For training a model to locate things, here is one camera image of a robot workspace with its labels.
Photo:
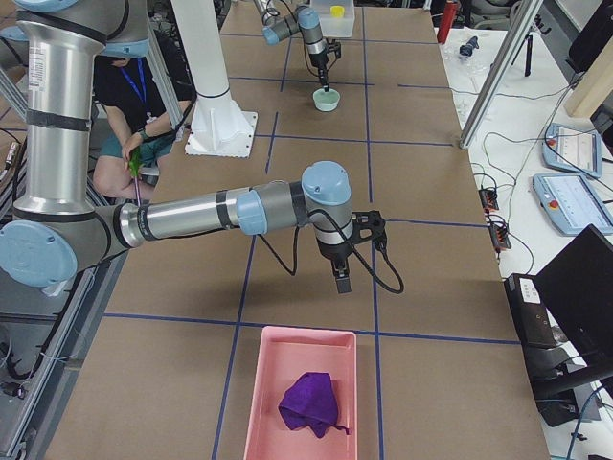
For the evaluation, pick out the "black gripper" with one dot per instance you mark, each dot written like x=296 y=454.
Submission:
x=333 y=253
x=318 y=61

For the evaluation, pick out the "mint green bowl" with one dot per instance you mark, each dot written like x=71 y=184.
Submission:
x=326 y=100

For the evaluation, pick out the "yellow plastic cup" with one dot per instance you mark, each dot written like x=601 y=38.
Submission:
x=337 y=11

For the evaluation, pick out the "purple cloth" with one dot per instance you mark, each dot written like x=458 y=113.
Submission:
x=311 y=402

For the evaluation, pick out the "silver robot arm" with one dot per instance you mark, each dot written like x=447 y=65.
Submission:
x=61 y=224
x=304 y=20

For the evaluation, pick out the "clear plastic storage box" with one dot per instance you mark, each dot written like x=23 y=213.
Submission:
x=332 y=27

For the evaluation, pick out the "pink plastic tray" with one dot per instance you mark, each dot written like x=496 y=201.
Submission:
x=285 y=354

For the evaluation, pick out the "red cylinder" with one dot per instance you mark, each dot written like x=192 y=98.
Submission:
x=448 y=17

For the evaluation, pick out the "folded blue umbrella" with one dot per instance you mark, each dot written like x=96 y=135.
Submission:
x=467 y=49

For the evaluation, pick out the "seated person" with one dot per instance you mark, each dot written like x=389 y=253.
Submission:
x=126 y=89

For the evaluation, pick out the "black monitor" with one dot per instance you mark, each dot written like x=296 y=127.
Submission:
x=576 y=288

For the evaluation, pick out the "near teach pendant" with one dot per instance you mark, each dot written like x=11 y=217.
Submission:
x=571 y=203

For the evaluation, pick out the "teach pendant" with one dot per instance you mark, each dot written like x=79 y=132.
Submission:
x=572 y=150
x=571 y=203

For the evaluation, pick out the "far teach pendant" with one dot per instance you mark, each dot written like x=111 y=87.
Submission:
x=572 y=150

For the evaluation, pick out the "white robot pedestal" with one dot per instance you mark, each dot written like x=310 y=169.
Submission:
x=219 y=127

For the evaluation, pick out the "aluminium frame post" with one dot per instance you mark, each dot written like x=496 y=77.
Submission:
x=515 y=35

